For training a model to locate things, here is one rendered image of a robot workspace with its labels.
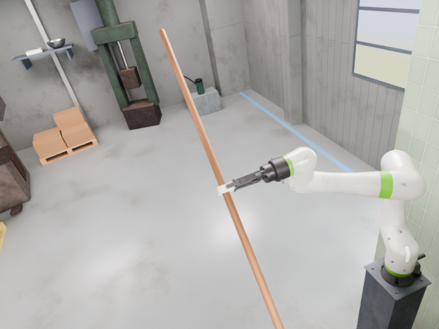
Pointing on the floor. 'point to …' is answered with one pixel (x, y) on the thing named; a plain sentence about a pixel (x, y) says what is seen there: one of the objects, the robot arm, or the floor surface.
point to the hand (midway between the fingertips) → (225, 188)
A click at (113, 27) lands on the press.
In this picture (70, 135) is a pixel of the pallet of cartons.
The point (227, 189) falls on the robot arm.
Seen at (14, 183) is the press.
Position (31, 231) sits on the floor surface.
